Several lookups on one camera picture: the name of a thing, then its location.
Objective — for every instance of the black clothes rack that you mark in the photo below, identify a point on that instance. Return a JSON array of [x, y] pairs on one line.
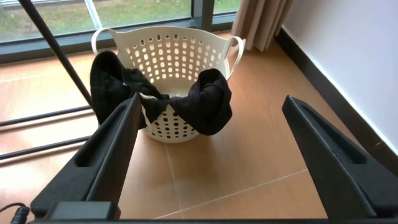
[[53, 43]]

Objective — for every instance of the beige curtain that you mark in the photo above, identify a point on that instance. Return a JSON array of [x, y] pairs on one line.
[[261, 21]]

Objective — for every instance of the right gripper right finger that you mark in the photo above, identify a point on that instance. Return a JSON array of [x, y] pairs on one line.
[[348, 199]]

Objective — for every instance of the white laundry basket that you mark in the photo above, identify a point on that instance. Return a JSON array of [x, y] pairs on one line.
[[119, 39]]

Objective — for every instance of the window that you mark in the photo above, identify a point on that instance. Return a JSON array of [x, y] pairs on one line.
[[202, 12]]

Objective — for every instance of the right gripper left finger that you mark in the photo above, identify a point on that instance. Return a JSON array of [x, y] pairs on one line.
[[102, 186]]

